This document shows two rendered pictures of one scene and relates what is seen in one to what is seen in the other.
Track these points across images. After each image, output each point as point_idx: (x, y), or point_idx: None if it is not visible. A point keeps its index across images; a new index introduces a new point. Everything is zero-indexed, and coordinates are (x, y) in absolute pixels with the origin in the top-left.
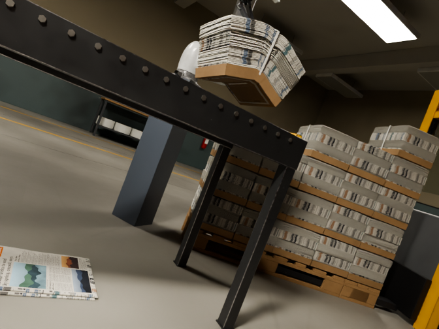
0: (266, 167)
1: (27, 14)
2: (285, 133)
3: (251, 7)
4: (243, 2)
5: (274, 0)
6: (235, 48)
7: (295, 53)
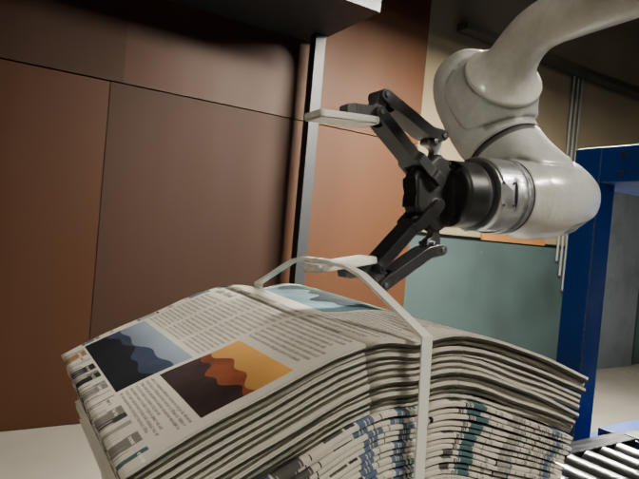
0: None
1: None
2: None
3: (394, 228)
4: (425, 230)
5: (331, 119)
6: None
7: (153, 313)
